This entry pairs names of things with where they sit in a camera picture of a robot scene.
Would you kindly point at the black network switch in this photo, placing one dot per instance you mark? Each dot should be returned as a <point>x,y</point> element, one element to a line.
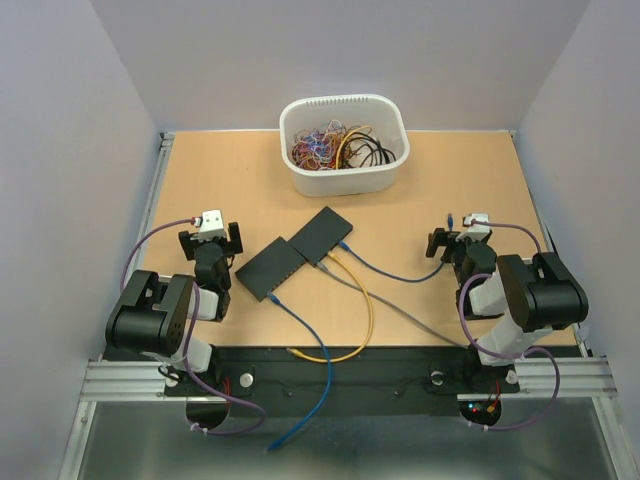
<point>268,269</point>
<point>320,235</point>

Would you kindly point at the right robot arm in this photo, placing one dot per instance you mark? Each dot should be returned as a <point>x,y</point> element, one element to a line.
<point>506,303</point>

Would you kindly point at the aluminium frame rail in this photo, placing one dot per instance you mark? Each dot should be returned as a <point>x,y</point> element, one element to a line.
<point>125,382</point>

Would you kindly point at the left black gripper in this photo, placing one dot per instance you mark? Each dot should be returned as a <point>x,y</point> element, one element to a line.
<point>188,242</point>

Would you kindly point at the white plastic bin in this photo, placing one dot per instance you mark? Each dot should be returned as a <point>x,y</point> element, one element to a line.
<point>343,145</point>

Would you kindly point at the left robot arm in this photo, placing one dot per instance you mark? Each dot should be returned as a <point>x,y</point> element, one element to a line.
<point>150,316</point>

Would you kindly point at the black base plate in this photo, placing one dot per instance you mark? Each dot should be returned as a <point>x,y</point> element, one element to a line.
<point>385,381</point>

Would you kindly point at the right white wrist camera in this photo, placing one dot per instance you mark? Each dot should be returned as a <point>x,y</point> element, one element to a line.
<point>477,224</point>

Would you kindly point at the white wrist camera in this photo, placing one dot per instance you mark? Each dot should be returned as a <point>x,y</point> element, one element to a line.
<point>210,225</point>
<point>477,224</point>

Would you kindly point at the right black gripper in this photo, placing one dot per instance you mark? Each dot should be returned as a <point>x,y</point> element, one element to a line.
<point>439,236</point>

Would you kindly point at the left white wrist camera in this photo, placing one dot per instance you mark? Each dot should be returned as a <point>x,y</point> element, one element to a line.
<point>210,225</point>

